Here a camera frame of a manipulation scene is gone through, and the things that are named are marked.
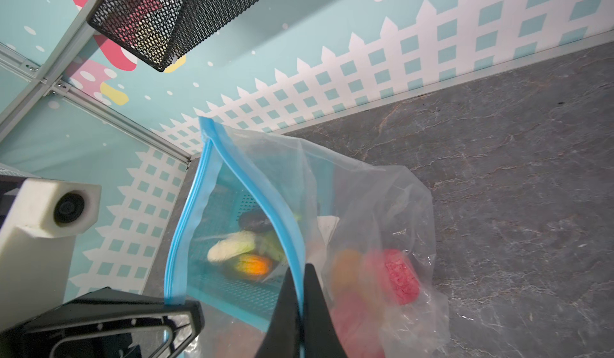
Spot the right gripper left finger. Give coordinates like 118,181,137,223
254,269,301,358

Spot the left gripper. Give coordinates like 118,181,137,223
1,288,205,357

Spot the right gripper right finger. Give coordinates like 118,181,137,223
302,264,347,358

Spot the red toy pepper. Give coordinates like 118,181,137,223
330,292,385,357

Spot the green toy vegetable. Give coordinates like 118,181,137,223
258,231,286,263

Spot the pink toy fruit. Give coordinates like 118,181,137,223
366,249,421,305

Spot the teal plastic basket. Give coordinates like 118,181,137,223
186,165,288,331

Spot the clear zip top bag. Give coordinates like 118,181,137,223
164,117,450,357

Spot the dark toy eggplant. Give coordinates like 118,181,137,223
238,209,274,234

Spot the orange yellow toy pepper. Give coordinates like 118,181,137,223
231,254,274,281

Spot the white green toy cabbage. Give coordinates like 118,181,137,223
206,231,257,264

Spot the black wire wall basket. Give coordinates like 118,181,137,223
87,0,260,72

